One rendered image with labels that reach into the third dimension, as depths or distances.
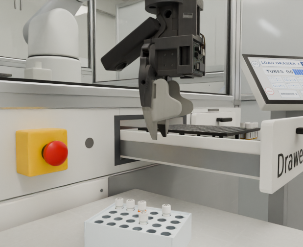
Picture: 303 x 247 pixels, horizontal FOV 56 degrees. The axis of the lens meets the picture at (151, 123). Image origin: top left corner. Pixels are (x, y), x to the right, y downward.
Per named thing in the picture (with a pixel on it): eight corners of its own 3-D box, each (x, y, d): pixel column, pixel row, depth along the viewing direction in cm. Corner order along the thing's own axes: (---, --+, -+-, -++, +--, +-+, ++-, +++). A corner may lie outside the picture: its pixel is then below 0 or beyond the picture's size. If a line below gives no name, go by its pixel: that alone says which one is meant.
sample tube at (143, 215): (149, 245, 38) (149, 211, 38) (146, 249, 37) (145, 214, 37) (141, 243, 39) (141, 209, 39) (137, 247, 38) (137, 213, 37)
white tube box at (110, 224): (191, 238, 41) (191, 212, 41) (173, 269, 33) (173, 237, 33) (115, 225, 46) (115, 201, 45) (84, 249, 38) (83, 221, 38)
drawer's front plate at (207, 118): (235, 140, 109) (235, 111, 108) (195, 149, 87) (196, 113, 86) (230, 140, 110) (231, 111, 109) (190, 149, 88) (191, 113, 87)
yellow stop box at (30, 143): (71, 170, 49) (70, 129, 49) (30, 178, 44) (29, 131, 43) (55, 166, 52) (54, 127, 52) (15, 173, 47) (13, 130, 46)
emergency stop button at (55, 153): (70, 164, 46) (70, 139, 46) (48, 168, 43) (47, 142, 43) (60, 162, 48) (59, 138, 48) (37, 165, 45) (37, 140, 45)
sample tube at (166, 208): (171, 235, 41) (172, 204, 41) (169, 239, 40) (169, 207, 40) (163, 234, 42) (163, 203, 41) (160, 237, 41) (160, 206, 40)
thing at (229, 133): (260, 130, 66) (260, 127, 66) (226, 136, 52) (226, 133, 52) (252, 130, 67) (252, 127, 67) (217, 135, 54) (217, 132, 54)
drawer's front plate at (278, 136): (312, 164, 64) (314, 115, 64) (270, 195, 42) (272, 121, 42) (303, 163, 65) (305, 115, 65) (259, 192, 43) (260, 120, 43)
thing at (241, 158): (302, 158, 64) (302, 131, 64) (262, 181, 44) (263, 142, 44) (161, 143, 90) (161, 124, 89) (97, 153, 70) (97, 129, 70)
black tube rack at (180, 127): (259, 155, 66) (260, 127, 66) (226, 167, 53) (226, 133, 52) (180, 146, 80) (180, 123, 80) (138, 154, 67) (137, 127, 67)
